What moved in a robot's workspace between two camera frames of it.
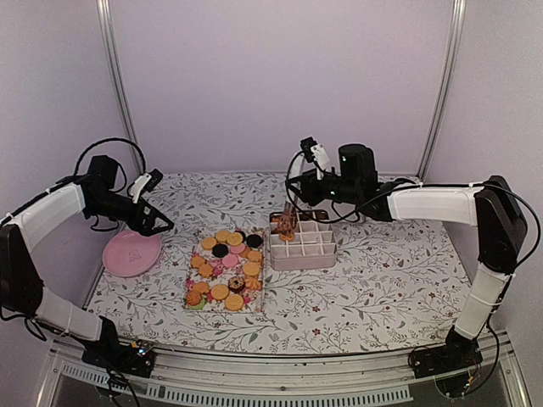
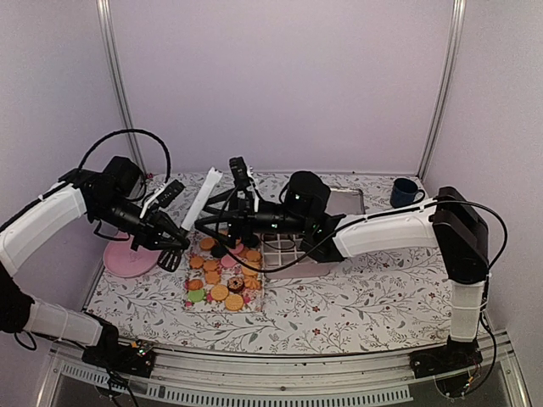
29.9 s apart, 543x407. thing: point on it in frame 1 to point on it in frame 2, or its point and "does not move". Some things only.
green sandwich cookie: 200,305 to 196,295
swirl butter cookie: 193,298 to 195,284
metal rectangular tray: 336,210 does not move
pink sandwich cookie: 230,261 does not move
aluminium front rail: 192,377 does not move
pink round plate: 129,253 does not move
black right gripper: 306,181 to 240,218
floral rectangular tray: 226,272 does not move
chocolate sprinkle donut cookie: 236,284 does not move
